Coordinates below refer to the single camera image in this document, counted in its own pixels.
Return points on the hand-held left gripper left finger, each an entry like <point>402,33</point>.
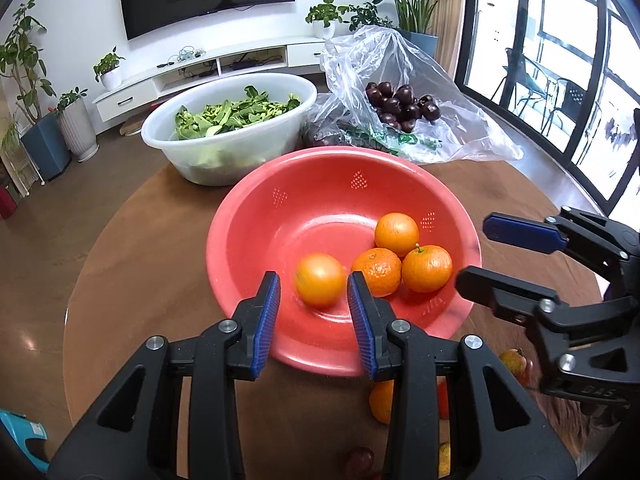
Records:
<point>267,320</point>

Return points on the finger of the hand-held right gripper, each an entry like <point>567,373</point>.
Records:
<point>495,292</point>
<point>520,232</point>

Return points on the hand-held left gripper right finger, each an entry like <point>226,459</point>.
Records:
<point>361,325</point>

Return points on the red plastic basin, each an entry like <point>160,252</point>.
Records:
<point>310,200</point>

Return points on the reddish purple plum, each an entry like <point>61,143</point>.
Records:
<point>360,460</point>

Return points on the black outdoor chair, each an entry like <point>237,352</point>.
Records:
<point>522,77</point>
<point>570,102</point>

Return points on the heap of dark plums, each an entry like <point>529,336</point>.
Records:
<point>400,105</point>

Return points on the dark purple vegetable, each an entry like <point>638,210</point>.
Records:
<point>320,136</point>

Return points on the white plastic basin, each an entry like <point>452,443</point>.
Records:
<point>165,150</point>

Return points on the green leafy vegetables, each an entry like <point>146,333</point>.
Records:
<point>225,115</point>

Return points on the beige curtain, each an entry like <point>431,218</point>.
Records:
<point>450,10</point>

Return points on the round wooden board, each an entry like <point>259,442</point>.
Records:
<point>134,128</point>

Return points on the clear plastic bag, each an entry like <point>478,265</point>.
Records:
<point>350,60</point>

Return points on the large plant in blue pot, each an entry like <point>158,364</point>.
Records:
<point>415,5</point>

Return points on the black set-top box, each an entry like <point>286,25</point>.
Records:
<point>245,64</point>

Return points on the bushy dark green plant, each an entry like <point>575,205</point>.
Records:
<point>367,17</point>

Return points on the white television cabinet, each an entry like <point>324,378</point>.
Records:
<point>130,90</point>

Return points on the plant in white ribbed pot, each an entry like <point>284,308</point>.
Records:
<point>77,130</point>

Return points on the blue plastic stool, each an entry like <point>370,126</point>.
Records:
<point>20,425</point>

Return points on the tall plant in blue pot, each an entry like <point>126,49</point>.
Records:
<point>47,145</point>

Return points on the leafy plant in white pot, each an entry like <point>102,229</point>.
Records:
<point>322,27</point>

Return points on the red object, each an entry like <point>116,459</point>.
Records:
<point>7,202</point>

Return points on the small plant in white pot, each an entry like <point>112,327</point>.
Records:
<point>111,79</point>

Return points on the white rack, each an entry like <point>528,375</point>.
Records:
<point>20,172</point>

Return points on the black window frame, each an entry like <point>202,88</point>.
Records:
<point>520,10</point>

